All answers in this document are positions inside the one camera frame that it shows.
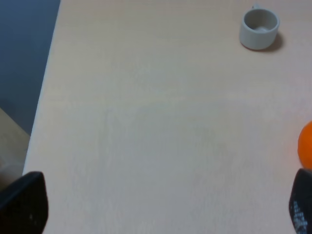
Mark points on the small grey ceramic cup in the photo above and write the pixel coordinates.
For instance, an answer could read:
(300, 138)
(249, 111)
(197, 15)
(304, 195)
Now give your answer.
(259, 28)

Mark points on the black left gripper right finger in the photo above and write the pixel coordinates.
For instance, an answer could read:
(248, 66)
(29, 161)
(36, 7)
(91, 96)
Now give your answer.
(300, 203)

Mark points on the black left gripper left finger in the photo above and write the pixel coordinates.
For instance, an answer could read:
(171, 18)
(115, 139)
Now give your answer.
(24, 205)

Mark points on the orange mandarin fruit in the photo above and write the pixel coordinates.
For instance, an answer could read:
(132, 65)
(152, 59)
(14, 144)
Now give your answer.
(304, 148)

